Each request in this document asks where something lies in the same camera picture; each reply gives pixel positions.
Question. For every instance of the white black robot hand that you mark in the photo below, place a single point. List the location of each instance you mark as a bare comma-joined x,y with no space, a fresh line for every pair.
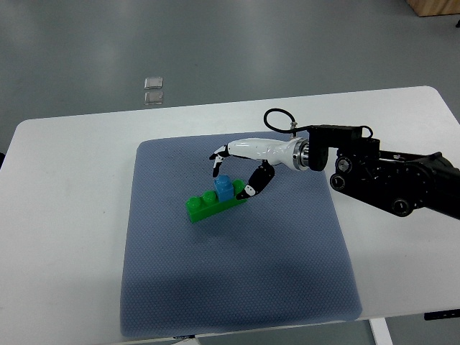
269,152

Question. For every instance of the blue toy block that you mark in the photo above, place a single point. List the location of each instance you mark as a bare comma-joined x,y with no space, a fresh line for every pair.
223,187

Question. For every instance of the green four-stud toy block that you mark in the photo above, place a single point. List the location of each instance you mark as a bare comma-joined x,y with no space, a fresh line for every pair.
209,204

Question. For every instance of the grey-blue foam mat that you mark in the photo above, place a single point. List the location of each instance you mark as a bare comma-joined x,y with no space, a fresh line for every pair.
279,259

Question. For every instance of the lower metal floor plate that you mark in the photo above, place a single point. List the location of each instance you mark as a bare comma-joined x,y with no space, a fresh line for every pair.
153,97

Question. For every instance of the metal floor plate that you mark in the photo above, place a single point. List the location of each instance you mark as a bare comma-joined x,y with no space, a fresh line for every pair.
153,83
153,97

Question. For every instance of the upper metal floor plate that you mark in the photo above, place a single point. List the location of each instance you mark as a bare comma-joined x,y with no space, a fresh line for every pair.
153,83

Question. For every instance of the wooden box corner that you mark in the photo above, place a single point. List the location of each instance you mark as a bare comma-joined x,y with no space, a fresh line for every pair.
431,8

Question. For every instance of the white table leg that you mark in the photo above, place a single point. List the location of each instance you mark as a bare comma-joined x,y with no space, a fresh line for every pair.
380,331

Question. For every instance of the black table control panel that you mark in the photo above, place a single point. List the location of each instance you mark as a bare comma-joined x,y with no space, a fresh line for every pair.
440,315

